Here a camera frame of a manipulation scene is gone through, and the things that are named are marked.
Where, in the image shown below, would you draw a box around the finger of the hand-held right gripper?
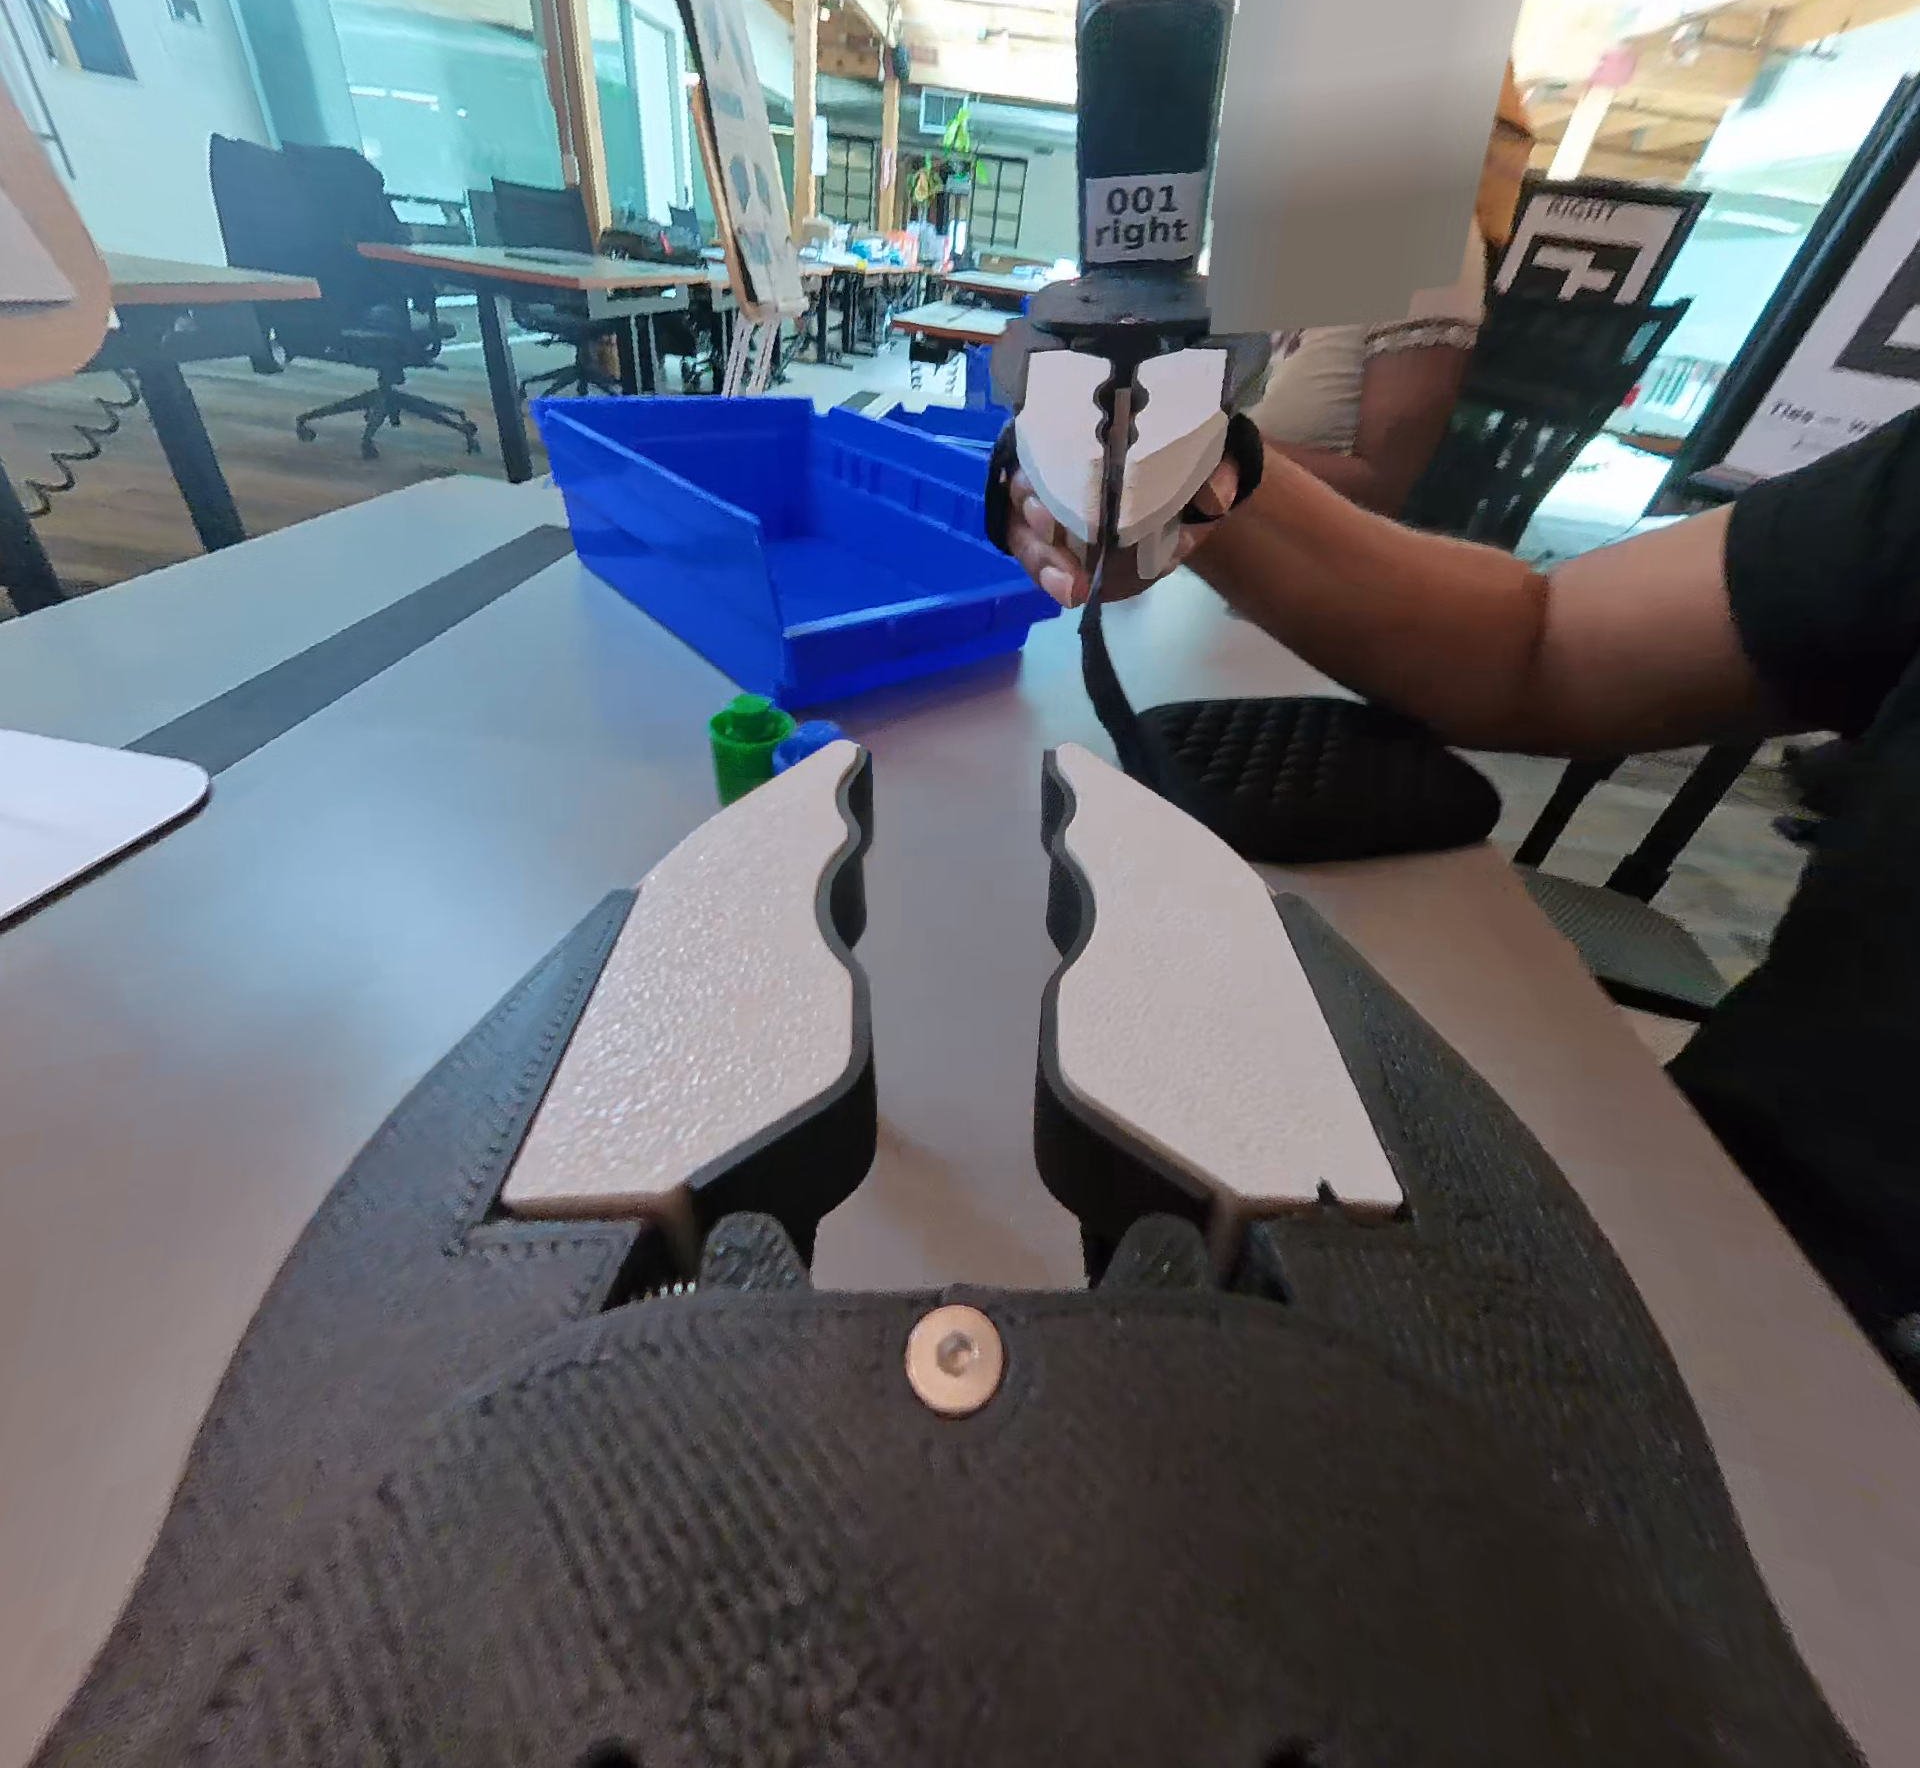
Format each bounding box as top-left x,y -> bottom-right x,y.
1113,346 -> 1239,590
1011,348 -> 1119,549

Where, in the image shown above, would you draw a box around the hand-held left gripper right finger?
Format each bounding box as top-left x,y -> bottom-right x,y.
1030,743 -> 1409,1273

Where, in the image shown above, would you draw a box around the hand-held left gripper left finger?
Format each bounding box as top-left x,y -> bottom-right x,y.
497,740 -> 884,1257

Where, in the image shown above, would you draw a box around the black fabric strap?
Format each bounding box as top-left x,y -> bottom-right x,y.
1072,365 -> 1168,784

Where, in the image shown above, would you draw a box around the green dry-erase marker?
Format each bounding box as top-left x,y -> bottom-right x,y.
706,691 -> 797,809

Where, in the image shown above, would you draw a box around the person's right hand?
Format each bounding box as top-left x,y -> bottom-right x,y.
1004,466 -> 1274,611

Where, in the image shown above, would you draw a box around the blue plastic bin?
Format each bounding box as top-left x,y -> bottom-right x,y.
875,395 -> 1024,454
529,389 -> 1068,716

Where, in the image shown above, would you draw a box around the black framed sign board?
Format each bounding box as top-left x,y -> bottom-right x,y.
1650,71 -> 1920,518
1400,171 -> 1713,555

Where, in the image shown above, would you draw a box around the hanging cardboard sign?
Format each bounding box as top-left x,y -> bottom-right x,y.
617,0 -> 811,324

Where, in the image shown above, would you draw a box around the grey mesh chair seat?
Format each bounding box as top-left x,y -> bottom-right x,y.
1512,732 -> 1776,1022

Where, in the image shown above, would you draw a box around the wooden desk black legs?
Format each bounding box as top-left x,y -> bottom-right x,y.
0,248 -> 324,617
355,240 -> 717,489

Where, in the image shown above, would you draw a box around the wooden pillar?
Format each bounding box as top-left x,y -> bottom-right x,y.
518,0 -> 617,246

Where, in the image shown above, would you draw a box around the white stand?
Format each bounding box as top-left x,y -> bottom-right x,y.
0,728 -> 212,930

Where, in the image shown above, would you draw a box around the white printed sign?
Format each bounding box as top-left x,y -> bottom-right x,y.
0,72 -> 117,398

